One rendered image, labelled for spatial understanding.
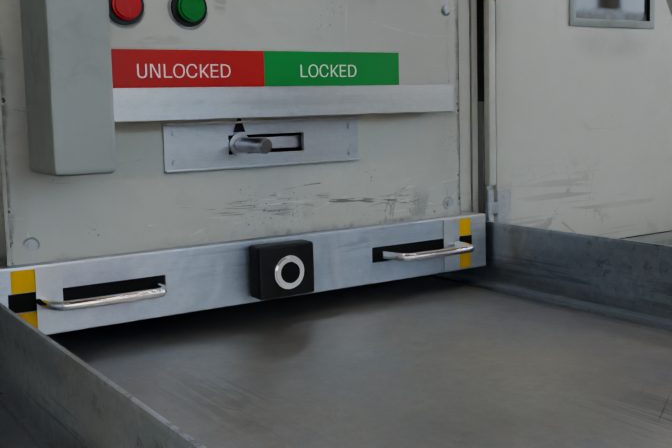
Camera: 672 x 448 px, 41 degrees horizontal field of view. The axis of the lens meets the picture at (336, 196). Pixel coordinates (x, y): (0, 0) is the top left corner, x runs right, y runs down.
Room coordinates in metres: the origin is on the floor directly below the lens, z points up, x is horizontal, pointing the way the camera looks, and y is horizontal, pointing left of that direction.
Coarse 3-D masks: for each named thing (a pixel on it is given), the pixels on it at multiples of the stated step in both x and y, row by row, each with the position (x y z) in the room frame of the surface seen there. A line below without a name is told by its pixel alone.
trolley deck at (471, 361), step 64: (192, 320) 0.86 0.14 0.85; (256, 320) 0.85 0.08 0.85; (320, 320) 0.84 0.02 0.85; (384, 320) 0.84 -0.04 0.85; (448, 320) 0.83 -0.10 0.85; (512, 320) 0.83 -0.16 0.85; (576, 320) 0.82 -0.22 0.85; (128, 384) 0.66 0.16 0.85; (192, 384) 0.65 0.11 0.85; (256, 384) 0.65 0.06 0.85; (320, 384) 0.65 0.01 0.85; (384, 384) 0.64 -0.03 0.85; (448, 384) 0.64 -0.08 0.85; (512, 384) 0.64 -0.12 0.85; (576, 384) 0.63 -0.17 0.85; (640, 384) 0.63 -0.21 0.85
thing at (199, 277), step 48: (240, 240) 0.84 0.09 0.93; (288, 240) 0.86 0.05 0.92; (336, 240) 0.89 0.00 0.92; (384, 240) 0.93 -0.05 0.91; (432, 240) 0.96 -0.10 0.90; (480, 240) 1.00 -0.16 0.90; (0, 288) 0.72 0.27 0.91; (96, 288) 0.76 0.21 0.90; (144, 288) 0.79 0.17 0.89; (192, 288) 0.81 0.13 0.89; (240, 288) 0.84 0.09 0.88; (336, 288) 0.89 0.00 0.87
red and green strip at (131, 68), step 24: (120, 72) 0.79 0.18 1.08; (144, 72) 0.80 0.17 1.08; (168, 72) 0.81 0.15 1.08; (192, 72) 0.83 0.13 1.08; (216, 72) 0.84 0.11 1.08; (240, 72) 0.85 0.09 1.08; (264, 72) 0.87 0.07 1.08; (288, 72) 0.88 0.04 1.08; (312, 72) 0.90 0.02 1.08; (336, 72) 0.91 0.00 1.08; (360, 72) 0.93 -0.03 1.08; (384, 72) 0.94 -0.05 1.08
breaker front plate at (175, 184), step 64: (0, 0) 0.74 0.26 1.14; (256, 0) 0.86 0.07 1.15; (320, 0) 0.90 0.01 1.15; (384, 0) 0.94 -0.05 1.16; (448, 0) 0.99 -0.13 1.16; (0, 64) 0.74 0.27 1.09; (448, 64) 0.99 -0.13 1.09; (128, 128) 0.79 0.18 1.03; (192, 128) 0.82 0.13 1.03; (256, 128) 0.86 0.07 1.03; (320, 128) 0.90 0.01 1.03; (384, 128) 0.94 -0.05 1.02; (448, 128) 0.99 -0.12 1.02; (64, 192) 0.76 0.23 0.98; (128, 192) 0.79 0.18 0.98; (192, 192) 0.82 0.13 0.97; (256, 192) 0.86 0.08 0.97; (320, 192) 0.90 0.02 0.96; (384, 192) 0.94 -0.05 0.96; (448, 192) 0.99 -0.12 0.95; (64, 256) 0.76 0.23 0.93
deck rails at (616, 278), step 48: (528, 240) 0.96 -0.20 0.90; (576, 240) 0.90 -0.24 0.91; (624, 240) 0.85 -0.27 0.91; (528, 288) 0.95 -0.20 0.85; (576, 288) 0.90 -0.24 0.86; (624, 288) 0.85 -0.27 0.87; (0, 336) 0.63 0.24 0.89; (0, 384) 0.64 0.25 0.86; (48, 384) 0.53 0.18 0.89; (96, 384) 0.45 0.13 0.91; (48, 432) 0.53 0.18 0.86; (96, 432) 0.46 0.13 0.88; (144, 432) 0.40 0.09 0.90
